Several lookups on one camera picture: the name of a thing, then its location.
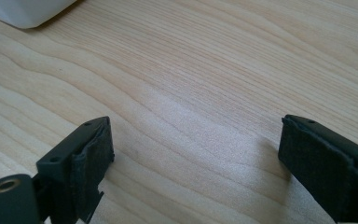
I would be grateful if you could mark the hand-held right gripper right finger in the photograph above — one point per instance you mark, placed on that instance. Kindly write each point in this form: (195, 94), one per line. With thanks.
(323, 168)

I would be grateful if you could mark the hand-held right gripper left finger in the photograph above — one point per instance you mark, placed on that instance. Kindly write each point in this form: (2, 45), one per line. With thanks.
(84, 161)

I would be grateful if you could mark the white container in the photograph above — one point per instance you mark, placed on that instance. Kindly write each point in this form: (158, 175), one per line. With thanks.
(24, 11)

